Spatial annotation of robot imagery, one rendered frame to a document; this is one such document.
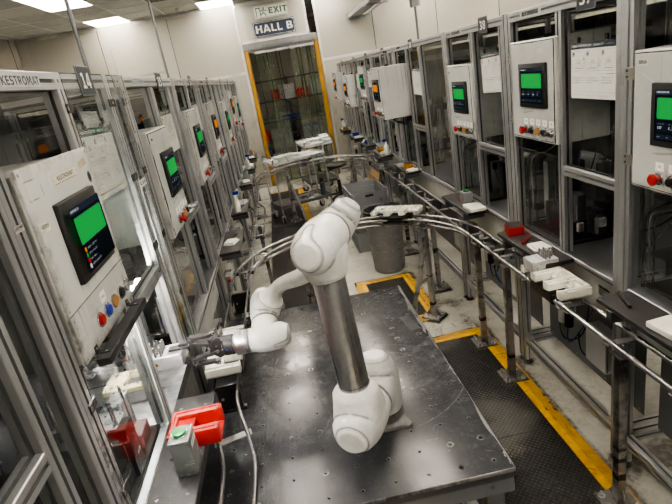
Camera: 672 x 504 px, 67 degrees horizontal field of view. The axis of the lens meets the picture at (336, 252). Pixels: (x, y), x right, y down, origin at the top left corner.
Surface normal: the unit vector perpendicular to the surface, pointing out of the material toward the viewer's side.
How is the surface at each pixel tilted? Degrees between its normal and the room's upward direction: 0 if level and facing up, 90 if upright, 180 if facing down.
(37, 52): 90
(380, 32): 90
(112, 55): 90
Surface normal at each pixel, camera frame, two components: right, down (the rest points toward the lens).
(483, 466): -0.17, -0.93
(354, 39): 0.12, 0.31
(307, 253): -0.36, 0.28
